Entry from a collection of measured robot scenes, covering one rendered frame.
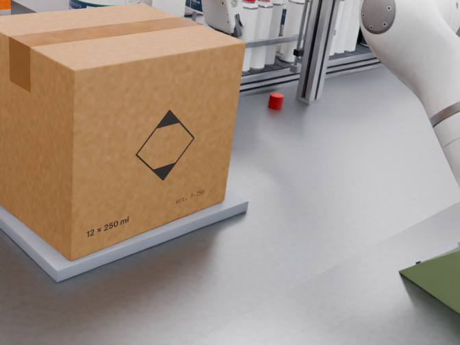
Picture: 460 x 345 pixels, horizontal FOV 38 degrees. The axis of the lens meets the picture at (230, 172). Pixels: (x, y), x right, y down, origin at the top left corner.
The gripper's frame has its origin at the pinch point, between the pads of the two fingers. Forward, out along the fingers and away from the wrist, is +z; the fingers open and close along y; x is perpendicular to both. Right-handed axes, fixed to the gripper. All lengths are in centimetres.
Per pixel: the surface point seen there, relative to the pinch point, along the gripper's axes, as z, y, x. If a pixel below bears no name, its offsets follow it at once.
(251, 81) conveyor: 8.7, -5.6, -1.4
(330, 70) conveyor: 20.9, -5.5, -30.6
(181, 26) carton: -32, -34, 36
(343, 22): 11.9, -2.1, -41.0
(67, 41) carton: -39, -35, 55
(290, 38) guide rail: 4.9, -4.4, -17.2
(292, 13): 0.8, -1.2, -21.9
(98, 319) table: -14, -55, 72
